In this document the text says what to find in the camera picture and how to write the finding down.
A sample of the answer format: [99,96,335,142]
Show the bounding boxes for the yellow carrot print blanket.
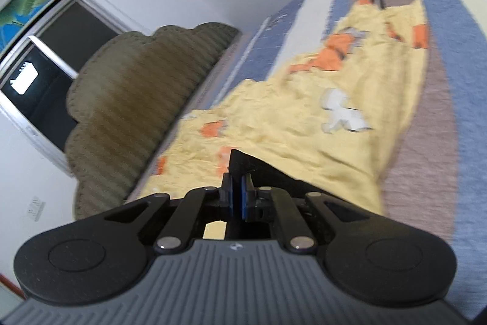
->
[125,0,431,242]

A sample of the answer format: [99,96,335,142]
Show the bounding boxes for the olive green padded headboard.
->
[64,22,241,221]

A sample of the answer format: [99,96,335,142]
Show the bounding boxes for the aluminium frame window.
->
[0,0,123,174]

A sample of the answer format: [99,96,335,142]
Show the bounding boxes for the leaf print window blind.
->
[0,0,77,52]

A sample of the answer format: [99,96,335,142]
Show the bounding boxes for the striped blue brown bedsheet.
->
[125,0,487,310]

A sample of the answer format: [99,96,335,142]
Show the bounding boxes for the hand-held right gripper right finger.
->
[239,173,366,254]

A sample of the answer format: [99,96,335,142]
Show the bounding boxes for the white wall socket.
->
[26,196,45,222]

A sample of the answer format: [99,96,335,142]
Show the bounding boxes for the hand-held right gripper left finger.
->
[104,173,236,255]

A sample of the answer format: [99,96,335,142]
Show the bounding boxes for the black pants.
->
[227,148,385,240]

